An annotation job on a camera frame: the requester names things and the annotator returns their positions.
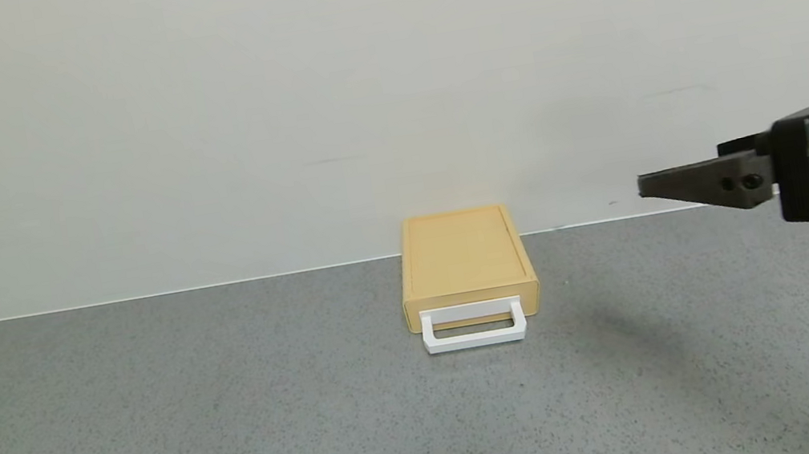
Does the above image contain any yellow drawer with white handle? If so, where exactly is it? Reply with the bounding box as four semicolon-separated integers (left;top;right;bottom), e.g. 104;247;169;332
404;285;549;358

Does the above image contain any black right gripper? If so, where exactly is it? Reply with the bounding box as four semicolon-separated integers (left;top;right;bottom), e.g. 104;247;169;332
629;105;809;249

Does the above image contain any yellow drawer cabinet housing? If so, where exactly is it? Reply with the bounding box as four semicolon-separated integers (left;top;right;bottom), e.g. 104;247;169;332
389;199;543;317

